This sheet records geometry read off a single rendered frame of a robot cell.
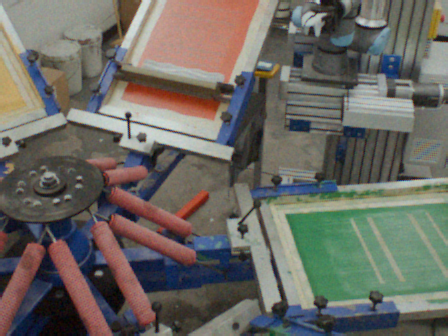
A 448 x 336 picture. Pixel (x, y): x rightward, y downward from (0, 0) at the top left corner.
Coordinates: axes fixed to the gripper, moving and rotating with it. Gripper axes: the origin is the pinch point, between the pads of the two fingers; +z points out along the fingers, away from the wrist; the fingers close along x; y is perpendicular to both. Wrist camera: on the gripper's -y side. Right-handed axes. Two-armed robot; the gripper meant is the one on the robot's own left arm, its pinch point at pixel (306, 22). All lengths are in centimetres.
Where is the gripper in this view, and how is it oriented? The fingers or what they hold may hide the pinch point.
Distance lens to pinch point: 176.7
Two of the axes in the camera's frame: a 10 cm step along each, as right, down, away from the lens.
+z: -5.8, 4.3, -7.0
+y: 1.1, 8.8, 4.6
